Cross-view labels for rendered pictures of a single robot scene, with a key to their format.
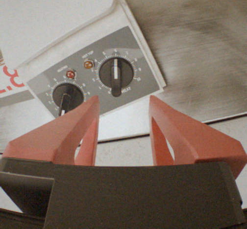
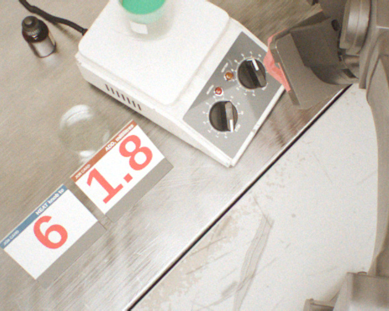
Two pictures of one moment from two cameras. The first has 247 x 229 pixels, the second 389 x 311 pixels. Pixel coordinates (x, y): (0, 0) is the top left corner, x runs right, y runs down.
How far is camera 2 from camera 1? 68 cm
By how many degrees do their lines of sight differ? 28
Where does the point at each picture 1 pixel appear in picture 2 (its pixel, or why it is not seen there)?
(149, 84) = not seen: hidden behind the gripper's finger
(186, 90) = not seen: hidden behind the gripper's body
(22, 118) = (161, 208)
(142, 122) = (293, 120)
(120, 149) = (292, 160)
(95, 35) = (223, 49)
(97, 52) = (230, 62)
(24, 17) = (159, 57)
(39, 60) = (188, 91)
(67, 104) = (232, 112)
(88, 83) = (235, 94)
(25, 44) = (176, 76)
